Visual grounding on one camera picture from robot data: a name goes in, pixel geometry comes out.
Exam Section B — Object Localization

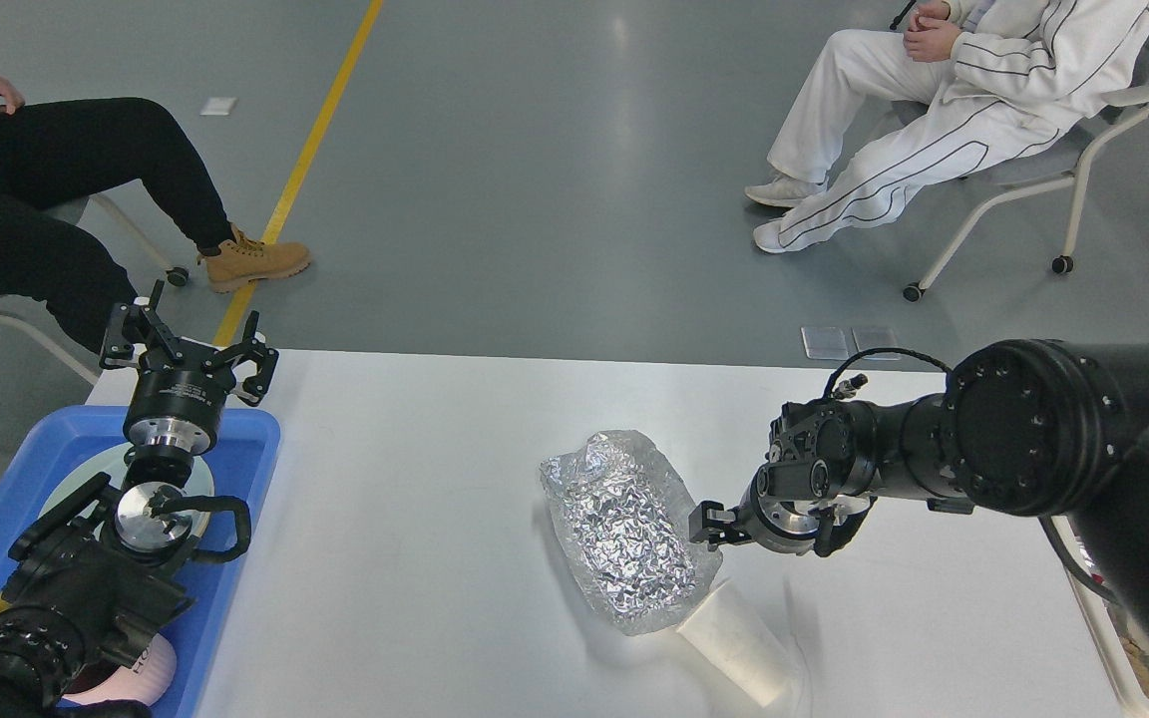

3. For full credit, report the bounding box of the pink HOME mug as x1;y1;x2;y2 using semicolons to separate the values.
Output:
61;633;177;707

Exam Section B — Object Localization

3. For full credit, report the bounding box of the beige plastic bin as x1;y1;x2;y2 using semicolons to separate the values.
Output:
1041;517;1149;717

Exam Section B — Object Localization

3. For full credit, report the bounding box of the seated person in black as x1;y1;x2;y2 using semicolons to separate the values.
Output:
0;76;233;353

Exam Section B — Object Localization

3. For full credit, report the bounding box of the white paper cup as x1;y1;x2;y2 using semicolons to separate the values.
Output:
676;580;807;717

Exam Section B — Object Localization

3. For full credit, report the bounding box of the blue plastic tray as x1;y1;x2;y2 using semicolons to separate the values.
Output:
0;406;282;717

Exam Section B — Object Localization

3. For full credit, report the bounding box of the white paper scrap on floor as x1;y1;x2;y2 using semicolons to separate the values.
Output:
196;96;237;117

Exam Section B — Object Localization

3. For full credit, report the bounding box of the clear floor plate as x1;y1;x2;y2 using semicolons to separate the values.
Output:
850;326;900;353
801;326;850;362

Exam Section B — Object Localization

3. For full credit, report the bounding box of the black tripod stand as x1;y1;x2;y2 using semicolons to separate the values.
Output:
889;0;920;31

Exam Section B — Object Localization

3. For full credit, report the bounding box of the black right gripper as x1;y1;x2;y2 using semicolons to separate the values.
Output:
688;468;876;557

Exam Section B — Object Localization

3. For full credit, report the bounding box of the white office chair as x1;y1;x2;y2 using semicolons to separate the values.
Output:
903;40;1149;303

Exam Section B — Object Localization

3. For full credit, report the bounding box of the aluminium foil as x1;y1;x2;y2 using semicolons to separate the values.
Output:
539;429;722;636

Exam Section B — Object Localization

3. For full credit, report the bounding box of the right clear floor plate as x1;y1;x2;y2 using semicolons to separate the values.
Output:
850;326;900;353

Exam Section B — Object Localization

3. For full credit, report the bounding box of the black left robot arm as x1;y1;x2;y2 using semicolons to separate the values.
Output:
0;286;279;717

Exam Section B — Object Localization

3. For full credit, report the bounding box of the left clear floor plate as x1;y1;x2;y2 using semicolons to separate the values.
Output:
801;326;850;362

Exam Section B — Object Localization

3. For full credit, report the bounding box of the person in white clothes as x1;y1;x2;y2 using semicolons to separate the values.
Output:
746;1;1149;254

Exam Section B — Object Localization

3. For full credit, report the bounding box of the tan work boot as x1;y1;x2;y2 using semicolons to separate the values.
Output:
196;224;313;294

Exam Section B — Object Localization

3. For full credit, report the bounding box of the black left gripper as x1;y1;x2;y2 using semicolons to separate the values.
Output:
100;280;279;456

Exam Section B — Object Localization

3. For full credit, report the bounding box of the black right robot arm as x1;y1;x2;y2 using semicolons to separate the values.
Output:
688;339;1149;635

